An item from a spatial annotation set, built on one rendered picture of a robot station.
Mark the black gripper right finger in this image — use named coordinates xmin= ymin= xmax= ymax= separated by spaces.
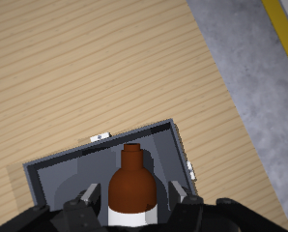
xmin=159 ymin=181 xmax=288 ymax=232

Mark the grey rectangular tray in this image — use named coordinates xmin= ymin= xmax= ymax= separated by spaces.
xmin=22 ymin=118 xmax=196 ymax=227

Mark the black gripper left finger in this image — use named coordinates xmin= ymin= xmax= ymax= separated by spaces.
xmin=0 ymin=184 xmax=108 ymax=232

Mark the brown bottle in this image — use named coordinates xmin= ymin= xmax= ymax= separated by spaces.
xmin=108 ymin=143 xmax=158 ymax=227

